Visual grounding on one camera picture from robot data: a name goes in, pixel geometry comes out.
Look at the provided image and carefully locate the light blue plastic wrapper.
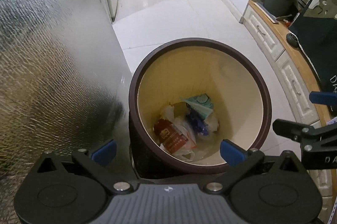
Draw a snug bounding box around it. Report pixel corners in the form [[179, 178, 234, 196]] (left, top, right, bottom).
[[182, 93, 214, 120]]

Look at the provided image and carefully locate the red snack wrapper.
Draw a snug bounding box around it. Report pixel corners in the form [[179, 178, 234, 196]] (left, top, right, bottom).
[[154, 119, 197, 155]]

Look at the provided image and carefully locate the brown rimmed trash bin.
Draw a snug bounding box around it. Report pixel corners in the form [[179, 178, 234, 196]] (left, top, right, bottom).
[[128, 38, 272, 180]]

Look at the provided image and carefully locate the white plastic bag in bin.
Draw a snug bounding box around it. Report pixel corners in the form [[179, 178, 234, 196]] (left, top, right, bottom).
[[153, 103, 219, 162]]

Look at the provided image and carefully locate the silver foil table side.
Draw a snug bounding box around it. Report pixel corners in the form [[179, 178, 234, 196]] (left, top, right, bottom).
[[0, 0, 133, 183]]

